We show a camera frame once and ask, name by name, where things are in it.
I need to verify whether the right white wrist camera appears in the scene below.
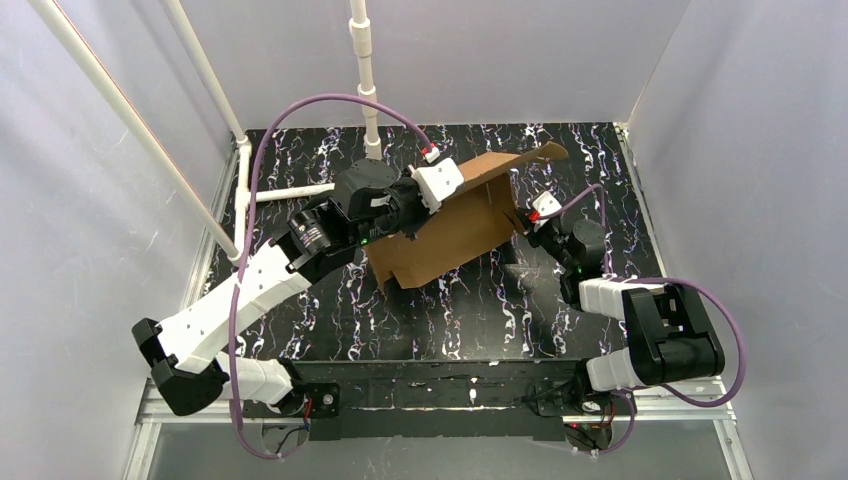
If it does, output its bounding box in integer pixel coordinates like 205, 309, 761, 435
528, 191, 561, 224

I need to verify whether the brown cardboard box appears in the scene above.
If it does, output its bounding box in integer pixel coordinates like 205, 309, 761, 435
365, 142, 569, 293

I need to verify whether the white pvc pipe frame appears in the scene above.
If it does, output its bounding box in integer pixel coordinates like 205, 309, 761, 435
29, 0, 386, 263

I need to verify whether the aluminium rail base frame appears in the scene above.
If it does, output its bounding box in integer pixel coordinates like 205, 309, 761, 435
125, 122, 757, 480

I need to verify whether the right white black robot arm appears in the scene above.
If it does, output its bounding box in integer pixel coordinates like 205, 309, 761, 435
517, 209, 725, 394

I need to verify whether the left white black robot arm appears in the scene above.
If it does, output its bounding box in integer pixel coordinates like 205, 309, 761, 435
132, 158, 464, 416

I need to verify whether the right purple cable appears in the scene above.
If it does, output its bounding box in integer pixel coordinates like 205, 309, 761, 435
529, 183, 749, 456

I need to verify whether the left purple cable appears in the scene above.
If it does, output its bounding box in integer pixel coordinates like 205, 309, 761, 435
227, 93, 442, 461

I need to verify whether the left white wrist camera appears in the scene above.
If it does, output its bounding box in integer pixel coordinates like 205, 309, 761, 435
411, 158, 465, 215

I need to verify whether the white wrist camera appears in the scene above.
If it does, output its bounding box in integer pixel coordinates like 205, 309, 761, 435
411, 158, 465, 215
528, 191, 561, 224

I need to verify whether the purple cable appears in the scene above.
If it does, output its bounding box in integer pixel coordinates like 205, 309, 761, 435
227, 93, 442, 461
529, 183, 749, 456

